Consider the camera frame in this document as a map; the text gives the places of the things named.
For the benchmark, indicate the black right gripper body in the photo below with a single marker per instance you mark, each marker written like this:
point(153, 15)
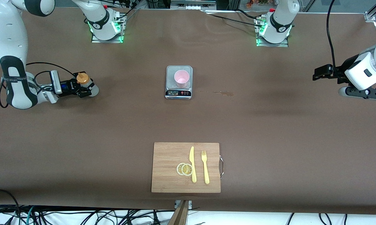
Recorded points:
point(70, 86)

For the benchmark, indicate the clear sauce bottle orange cap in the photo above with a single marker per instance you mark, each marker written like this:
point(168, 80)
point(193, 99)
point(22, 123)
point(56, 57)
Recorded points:
point(82, 78)

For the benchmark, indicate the pink plastic cup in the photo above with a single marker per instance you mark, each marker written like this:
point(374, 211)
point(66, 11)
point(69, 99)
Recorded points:
point(181, 78)

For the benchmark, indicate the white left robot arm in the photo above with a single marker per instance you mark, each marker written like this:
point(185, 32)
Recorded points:
point(280, 20)

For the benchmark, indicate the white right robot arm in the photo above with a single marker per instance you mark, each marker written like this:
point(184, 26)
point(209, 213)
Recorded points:
point(10, 37)

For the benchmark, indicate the silver digital kitchen scale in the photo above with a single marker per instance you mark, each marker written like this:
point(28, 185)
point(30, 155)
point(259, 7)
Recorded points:
point(178, 93)

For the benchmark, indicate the colourful toy food pile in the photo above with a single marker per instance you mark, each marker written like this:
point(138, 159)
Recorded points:
point(256, 3)

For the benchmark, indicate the yellow lemon slice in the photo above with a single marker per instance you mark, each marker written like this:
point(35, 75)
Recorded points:
point(187, 169)
point(178, 169)

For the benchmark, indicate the yellow plastic knife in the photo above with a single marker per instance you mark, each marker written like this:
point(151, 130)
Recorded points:
point(192, 164)

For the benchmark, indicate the white power strip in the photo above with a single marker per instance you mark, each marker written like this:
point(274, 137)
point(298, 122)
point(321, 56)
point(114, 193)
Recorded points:
point(193, 7)

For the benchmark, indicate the yellow plastic fork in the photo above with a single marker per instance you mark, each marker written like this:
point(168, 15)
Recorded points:
point(205, 170)

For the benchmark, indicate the wooden beam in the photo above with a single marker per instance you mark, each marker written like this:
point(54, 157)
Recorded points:
point(179, 215)

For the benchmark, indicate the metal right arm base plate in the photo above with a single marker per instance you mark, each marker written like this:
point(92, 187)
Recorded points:
point(96, 40)

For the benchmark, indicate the aluminium frame profile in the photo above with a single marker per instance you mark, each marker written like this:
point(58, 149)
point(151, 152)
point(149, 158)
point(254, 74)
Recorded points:
point(371, 15)

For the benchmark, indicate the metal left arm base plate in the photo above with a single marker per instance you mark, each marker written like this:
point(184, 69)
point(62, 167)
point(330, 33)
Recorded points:
point(270, 44)

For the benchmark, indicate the metal table bracket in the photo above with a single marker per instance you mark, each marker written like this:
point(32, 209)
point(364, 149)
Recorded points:
point(189, 203)

